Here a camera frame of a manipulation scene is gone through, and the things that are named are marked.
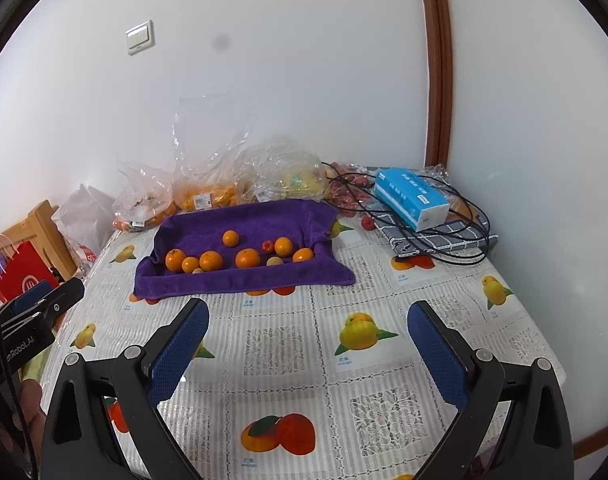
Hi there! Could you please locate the green cloth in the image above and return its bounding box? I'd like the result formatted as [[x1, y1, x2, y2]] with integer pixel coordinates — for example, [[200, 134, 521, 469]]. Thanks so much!
[[18, 347, 52, 386]]

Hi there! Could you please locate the person's left hand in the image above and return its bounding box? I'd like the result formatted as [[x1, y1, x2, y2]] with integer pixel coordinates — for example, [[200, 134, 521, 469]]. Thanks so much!
[[18, 379, 48, 461]]

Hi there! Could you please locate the white plastic bag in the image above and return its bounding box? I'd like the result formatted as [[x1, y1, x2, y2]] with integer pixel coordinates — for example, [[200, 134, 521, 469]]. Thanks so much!
[[51, 183, 117, 256]]

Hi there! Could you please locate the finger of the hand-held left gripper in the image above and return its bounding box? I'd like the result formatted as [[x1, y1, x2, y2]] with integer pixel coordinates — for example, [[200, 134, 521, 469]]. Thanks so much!
[[6, 280, 55, 310], [0, 277, 86, 333]]

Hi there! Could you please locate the white light switch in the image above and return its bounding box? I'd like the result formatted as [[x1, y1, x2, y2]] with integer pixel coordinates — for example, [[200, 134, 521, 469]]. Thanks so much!
[[125, 20, 156, 56]]

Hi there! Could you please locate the clear bag of yellow fruit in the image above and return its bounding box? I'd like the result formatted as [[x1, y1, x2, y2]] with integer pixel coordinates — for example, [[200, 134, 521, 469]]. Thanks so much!
[[234, 137, 329, 203]]

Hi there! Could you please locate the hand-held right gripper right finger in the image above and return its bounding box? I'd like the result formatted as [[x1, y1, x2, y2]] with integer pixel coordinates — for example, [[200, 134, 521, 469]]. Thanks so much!
[[406, 300, 575, 480]]

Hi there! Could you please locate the clear bag of mixed oranges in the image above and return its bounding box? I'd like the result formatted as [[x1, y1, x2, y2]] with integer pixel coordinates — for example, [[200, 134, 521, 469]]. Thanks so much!
[[111, 160, 179, 233]]

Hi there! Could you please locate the blue tissue box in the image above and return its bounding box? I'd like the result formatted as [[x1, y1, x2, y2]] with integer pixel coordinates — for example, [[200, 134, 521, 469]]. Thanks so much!
[[373, 167, 451, 233]]

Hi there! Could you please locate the purple towel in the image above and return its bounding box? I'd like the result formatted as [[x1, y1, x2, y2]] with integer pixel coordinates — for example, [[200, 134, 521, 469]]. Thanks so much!
[[134, 198, 357, 300]]

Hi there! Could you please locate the brown wooden door frame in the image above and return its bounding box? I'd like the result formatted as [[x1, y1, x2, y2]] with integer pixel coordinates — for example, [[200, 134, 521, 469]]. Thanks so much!
[[415, 0, 455, 168]]

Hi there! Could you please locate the clear bag of red tomatoes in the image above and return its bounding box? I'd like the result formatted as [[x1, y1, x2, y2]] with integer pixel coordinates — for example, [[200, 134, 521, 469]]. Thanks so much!
[[324, 161, 385, 218]]

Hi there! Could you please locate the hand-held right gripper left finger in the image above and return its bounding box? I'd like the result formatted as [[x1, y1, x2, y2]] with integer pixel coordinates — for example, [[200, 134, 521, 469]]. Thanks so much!
[[41, 297, 211, 480]]

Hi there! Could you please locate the red and white packet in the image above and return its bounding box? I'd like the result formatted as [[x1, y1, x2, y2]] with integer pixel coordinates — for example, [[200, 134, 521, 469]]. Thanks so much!
[[76, 244, 102, 268]]

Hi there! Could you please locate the clear bag of small oranges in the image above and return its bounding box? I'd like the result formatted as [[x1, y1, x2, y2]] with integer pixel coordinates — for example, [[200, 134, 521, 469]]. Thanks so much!
[[171, 91, 257, 211]]

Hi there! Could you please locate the red paper bag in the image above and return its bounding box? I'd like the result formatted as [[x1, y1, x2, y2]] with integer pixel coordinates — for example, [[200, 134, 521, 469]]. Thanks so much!
[[0, 234, 62, 306]]

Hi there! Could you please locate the grey checked pouch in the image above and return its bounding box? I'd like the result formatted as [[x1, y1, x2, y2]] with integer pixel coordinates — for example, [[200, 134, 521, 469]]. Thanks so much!
[[374, 205, 500, 258]]

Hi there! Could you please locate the wooden chair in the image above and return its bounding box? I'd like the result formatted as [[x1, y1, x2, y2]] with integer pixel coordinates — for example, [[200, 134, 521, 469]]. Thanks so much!
[[0, 199, 82, 281]]

